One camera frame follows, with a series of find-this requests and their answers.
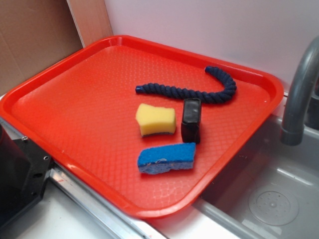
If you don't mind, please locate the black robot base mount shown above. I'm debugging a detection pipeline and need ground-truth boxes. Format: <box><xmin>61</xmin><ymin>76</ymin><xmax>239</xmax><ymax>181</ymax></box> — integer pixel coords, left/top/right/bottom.
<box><xmin>0</xmin><ymin>126</ymin><xmax>52</xmax><ymax>230</ymax></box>

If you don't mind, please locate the brown cardboard panel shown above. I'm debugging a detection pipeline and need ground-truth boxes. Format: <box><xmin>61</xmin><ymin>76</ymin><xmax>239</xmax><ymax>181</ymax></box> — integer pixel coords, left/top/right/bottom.
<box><xmin>0</xmin><ymin>0</ymin><xmax>113</xmax><ymax>95</ymax></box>

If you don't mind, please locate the aluminium rail profile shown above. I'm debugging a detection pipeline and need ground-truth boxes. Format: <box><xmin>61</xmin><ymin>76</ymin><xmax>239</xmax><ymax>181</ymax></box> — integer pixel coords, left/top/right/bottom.
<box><xmin>0</xmin><ymin>117</ymin><xmax>168</xmax><ymax>239</ymax></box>

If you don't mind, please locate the grey plastic sink basin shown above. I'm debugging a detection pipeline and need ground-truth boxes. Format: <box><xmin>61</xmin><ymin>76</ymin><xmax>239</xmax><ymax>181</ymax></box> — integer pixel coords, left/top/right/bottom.
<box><xmin>194</xmin><ymin>116</ymin><xmax>319</xmax><ymax>239</ymax></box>

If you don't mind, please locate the dark blue twisted rope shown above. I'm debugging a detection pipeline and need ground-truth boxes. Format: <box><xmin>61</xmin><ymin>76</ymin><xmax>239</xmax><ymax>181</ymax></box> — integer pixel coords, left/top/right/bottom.
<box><xmin>135</xmin><ymin>65</ymin><xmax>237</xmax><ymax>105</ymax></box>

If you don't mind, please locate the blue scrub sponge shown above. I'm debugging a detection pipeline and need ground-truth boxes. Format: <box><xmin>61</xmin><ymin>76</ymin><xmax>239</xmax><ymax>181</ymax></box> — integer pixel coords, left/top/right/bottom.
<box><xmin>137</xmin><ymin>142</ymin><xmax>196</xmax><ymax>175</ymax></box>

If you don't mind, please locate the black box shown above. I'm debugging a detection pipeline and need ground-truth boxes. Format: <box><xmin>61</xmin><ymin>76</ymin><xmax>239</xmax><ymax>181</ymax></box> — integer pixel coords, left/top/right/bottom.
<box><xmin>181</xmin><ymin>99</ymin><xmax>201</xmax><ymax>144</ymax></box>

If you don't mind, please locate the red plastic tray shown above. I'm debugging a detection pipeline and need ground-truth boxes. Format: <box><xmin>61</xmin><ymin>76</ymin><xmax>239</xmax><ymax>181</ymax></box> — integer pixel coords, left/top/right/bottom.
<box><xmin>0</xmin><ymin>36</ymin><xmax>284</xmax><ymax>219</ymax></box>

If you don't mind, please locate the yellow sponge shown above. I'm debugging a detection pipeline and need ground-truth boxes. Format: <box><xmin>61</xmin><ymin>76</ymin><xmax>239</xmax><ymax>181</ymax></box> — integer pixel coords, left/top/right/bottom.
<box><xmin>136</xmin><ymin>104</ymin><xmax>176</xmax><ymax>137</ymax></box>

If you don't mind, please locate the grey faucet spout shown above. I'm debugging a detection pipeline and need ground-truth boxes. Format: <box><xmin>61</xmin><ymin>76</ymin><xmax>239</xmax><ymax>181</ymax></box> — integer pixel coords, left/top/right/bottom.
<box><xmin>280</xmin><ymin>37</ymin><xmax>319</xmax><ymax>146</ymax></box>

